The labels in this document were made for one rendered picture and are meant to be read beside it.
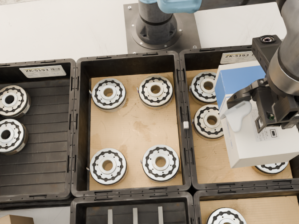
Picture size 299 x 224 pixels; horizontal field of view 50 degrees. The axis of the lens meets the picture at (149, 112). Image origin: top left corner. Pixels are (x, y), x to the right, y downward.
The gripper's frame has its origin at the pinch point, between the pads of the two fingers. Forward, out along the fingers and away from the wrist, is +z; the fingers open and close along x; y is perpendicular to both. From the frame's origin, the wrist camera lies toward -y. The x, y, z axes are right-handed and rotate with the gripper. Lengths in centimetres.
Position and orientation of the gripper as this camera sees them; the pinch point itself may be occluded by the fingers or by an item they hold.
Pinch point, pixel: (255, 110)
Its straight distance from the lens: 68.5
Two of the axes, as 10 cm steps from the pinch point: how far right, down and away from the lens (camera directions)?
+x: 9.9, -1.2, -0.1
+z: 0.6, 3.6, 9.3
